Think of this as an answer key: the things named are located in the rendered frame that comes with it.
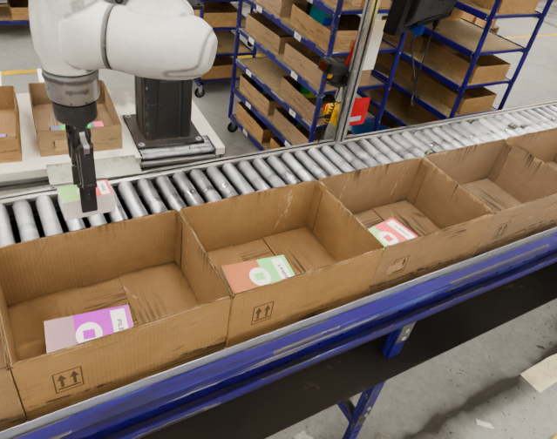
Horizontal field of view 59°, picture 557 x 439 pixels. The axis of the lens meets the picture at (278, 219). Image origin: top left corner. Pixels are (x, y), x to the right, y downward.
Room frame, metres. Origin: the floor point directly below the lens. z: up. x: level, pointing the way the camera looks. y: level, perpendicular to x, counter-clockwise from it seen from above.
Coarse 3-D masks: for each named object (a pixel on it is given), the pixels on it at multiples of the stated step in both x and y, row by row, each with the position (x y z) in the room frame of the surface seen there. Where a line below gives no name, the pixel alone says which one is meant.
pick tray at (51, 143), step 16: (32, 96) 1.72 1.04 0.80; (32, 112) 1.51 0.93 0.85; (48, 112) 1.68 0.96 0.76; (112, 112) 1.68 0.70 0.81; (48, 128) 1.57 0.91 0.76; (96, 128) 1.49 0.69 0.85; (112, 128) 1.52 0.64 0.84; (48, 144) 1.41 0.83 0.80; (64, 144) 1.43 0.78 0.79; (96, 144) 1.49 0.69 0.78; (112, 144) 1.52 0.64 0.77
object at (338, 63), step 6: (324, 60) 1.89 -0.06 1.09; (330, 60) 1.89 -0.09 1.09; (336, 60) 1.91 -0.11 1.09; (342, 60) 1.92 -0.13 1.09; (318, 66) 1.90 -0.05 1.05; (324, 66) 1.87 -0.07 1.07; (330, 66) 1.87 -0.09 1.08; (336, 66) 1.88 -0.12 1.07; (342, 66) 1.90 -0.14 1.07; (348, 66) 1.92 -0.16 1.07; (324, 72) 1.87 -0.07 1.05; (330, 72) 1.87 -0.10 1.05; (336, 72) 1.89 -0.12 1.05; (342, 72) 1.90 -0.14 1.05; (330, 78) 1.91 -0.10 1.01; (336, 78) 1.91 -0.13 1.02
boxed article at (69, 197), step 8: (104, 184) 0.81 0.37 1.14; (64, 192) 0.76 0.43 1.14; (72, 192) 0.77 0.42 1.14; (96, 192) 0.78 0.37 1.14; (104, 192) 0.78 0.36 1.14; (112, 192) 0.79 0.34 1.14; (64, 200) 0.74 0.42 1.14; (72, 200) 0.74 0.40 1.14; (104, 200) 0.78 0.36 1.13; (112, 200) 0.79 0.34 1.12; (64, 208) 0.73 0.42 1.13; (72, 208) 0.74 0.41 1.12; (80, 208) 0.75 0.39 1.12; (104, 208) 0.77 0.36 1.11; (112, 208) 0.78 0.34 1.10; (64, 216) 0.74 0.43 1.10; (72, 216) 0.74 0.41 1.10; (80, 216) 0.75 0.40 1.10
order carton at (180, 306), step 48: (48, 240) 0.72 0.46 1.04; (96, 240) 0.77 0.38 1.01; (144, 240) 0.84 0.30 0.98; (192, 240) 0.81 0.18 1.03; (0, 288) 0.63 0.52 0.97; (48, 288) 0.71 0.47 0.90; (96, 288) 0.75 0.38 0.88; (144, 288) 0.77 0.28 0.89; (192, 288) 0.80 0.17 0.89; (144, 336) 0.55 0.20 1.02; (192, 336) 0.61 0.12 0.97; (48, 384) 0.45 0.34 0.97; (96, 384) 0.50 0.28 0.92
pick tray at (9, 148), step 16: (0, 96) 1.65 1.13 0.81; (16, 96) 1.66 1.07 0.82; (0, 112) 1.61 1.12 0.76; (16, 112) 1.49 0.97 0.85; (0, 128) 1.51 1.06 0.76; (16, 128) 1.39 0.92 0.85; (0, 144) 1.32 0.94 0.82; (16, 144) 1.35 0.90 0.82; (0, 160) 1.32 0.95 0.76; (16, 160) 1.34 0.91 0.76
